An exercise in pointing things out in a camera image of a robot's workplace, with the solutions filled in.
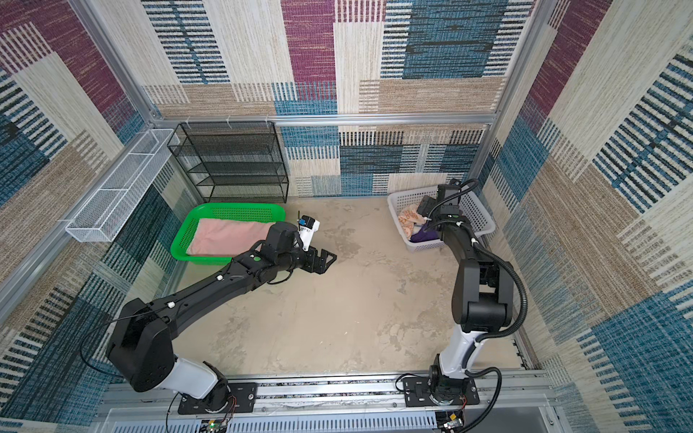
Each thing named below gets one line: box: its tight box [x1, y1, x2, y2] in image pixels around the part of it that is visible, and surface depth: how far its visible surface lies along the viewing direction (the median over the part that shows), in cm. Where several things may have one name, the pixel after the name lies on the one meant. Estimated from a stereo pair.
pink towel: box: [186, 218, 276, 258], surface depth 107 cm
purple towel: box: [409, 221, 440, 243], surface depth 104 cm
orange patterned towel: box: [397, 202, 426, 241], surface depth 104 cm
